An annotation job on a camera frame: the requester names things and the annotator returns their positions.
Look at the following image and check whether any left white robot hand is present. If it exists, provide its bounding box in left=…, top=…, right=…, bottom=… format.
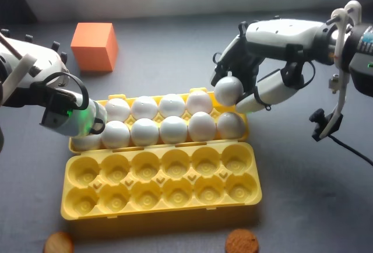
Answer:
left=0, top=28, right=107, bottom=137

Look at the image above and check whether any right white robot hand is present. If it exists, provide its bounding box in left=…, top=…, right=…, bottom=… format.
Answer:
left=210, top=16, right=324, bottom=114

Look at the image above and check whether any white toy egg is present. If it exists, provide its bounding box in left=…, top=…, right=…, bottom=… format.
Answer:
left=217, top=112, right=246, bottom=139
left=214, top=75, right=244, bottom=107
left=130, top=118, right=160, bottom=146
left=104, top=97, right=131, bottom=122
left=158, top=93, right=187, bottom=118
left=101, top=120, right=131, bottom=149
left=71, top=132, right=103, bottom=151
left=130, top=96, right=160, bottom=120
left=185, top=89, right=213, bottom=115
left=159, top=115, right=188, bottom=145
left=188, top=111, right=217, bottom=142

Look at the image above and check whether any yellow egg tray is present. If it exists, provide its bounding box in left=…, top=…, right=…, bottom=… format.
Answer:
left=60, top=88, right=263, bottom=222

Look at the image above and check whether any orange cube block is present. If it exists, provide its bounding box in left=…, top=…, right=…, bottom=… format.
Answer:
left=70, top=22, right=119, bottom=73

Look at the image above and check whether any grey table cloth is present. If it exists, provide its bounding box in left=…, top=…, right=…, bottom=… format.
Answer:
left=0, top=5, right=373, bottom=253

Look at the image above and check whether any pale round biscuit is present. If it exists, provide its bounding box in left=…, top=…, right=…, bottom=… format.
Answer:
left=43, top=231, right=74, bottom=253

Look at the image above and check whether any brown round biscuit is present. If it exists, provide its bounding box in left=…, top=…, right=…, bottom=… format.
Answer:
left=224, top=229, right=259, bottom=253

